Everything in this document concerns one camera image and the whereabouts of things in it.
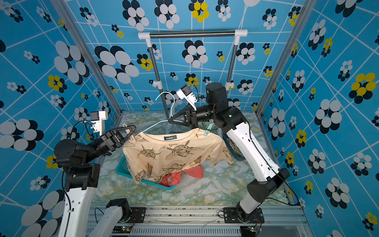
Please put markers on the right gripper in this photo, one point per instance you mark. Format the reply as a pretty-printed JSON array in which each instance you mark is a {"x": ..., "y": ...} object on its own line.
[{"x": 192, "y": 118}]

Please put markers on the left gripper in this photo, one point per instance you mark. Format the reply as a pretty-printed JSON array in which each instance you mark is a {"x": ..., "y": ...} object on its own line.
[{"x": 114, "y": 139}]

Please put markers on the pink clothespin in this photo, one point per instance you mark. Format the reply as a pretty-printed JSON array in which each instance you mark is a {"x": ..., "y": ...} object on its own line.
[{"x": 130, "y": 133}]

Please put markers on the mint green clothespin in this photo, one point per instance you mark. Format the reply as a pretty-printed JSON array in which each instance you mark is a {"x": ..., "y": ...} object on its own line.
[{"x": 208, "y": 128}]

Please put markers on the beige compass print t-shirt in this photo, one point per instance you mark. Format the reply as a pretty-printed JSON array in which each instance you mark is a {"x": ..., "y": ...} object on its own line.
[{"x": 161, "y": 159}]

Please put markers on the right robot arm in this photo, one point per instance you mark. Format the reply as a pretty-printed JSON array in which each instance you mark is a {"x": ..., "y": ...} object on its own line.
[{"x": 268, "y": 175}]

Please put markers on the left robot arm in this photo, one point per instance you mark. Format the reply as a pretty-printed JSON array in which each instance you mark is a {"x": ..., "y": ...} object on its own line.
[{"x": 82, "y": 175}]

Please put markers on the dark grey clothespin tray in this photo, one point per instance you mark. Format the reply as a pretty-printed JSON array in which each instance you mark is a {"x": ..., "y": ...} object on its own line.
[{"x": 233, "y": 148}]

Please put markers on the metal clothes rack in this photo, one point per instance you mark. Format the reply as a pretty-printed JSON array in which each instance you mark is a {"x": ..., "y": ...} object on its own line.
[{"x": 195, "y": 54}]

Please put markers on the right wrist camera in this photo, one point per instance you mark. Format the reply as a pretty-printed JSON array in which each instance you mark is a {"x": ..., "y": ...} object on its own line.
[{"x": 186, "y": 93}]

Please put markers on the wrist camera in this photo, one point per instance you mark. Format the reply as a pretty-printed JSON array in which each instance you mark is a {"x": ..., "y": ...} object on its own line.
[
  {"x": 97, "y": 120},
  {"x": 186, "y": 93}
]

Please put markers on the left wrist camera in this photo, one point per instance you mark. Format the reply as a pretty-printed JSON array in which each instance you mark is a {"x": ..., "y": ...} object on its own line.
[{"x": 97, "y": 120}]

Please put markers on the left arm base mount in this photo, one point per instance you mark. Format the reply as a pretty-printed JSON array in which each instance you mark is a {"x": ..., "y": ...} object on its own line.
[{"x": 134, "y": 215}]

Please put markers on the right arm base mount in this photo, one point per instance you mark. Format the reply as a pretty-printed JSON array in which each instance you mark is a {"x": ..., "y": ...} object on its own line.
[{"x": 234, "y": 215}]

